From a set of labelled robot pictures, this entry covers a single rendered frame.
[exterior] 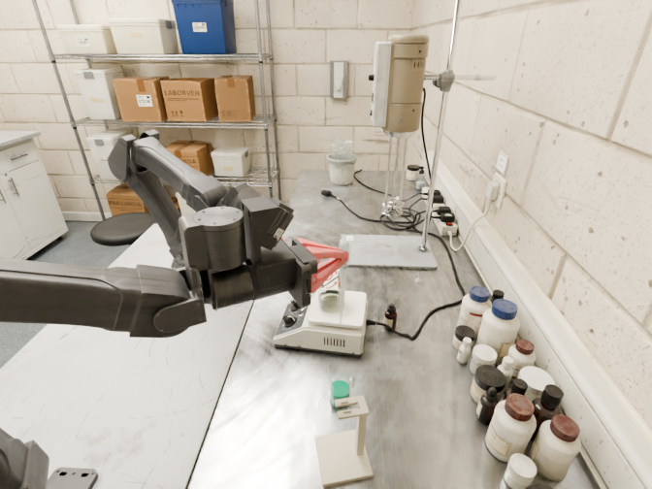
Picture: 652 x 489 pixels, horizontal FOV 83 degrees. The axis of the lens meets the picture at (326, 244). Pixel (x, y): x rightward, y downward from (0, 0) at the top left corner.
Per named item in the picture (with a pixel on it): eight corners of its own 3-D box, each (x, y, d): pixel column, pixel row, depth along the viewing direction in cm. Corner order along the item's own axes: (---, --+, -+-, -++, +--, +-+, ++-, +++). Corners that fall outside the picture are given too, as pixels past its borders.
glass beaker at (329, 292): (325, 296, 85) (325, 265, 81) (350, 304, 83) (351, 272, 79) (310, 313, 80) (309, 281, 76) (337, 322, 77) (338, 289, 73)
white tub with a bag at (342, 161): (334, 176, 188) (335, 132, 178) (360, 179, 183) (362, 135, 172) (321, 183, 177) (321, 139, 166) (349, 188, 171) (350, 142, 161)
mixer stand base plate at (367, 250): (339, 266, 112) (339, 263, 112) (340, 236, 130) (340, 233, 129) (438, 269, 111) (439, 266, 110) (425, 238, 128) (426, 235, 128)
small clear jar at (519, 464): (514, 497, 55) (521, 481, 53) (498, 472, 59) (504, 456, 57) (535, 490, 56) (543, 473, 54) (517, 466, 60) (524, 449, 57)
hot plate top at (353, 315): (306, 323, 78) (306, 319, 77) (316, 290, 88) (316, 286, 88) (362, 329, 76) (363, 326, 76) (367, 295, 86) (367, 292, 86)
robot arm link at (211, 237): (230, 198, 48) (128, 212, 42) (253, 223, 41) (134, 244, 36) (238, 274, 53) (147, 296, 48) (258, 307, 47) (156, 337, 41)
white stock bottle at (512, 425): (516, 432, 65) (533, 389, 59) (529, 467, 59) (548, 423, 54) (480, 428, 65) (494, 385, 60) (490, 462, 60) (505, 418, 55)
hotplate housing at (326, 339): (273, 348, 82) (270, 320, 78) (287, 311, 94) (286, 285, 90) (373, 361, 79) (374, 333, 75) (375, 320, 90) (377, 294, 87)
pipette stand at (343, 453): (322, 487, 57) (322, 435, 50) (314, 439, 64) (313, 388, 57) (373, 477, 58) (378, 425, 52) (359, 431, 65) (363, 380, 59)
